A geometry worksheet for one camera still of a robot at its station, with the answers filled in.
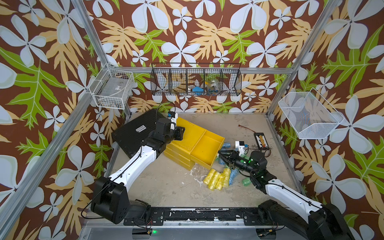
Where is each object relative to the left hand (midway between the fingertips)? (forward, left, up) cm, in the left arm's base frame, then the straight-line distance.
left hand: (183, 127), depth 82 cm
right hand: (-15, -18, -3) cm, 24 cm away
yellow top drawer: (-11, -13, -6) cm, 18 cm away
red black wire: (+19, -44, -22) cm, 53 cm away
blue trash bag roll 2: (+1, -28, -20) cm, 35 cm away
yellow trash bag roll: (-20, -16, -21) cm, 33 cm away
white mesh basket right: (+4, -70, +5) cm, 71 cm away
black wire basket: (+35, -7, +8) cm, 36 cm away
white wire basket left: (+20, +42, +11) cm, 48 cm away
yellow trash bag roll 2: (-20, -25, -18) cm, 37 cm away
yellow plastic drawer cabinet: (-13, +2, -4) cm, 14 cm away
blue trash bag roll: (-18, -29, -19) cm, 39 cm away
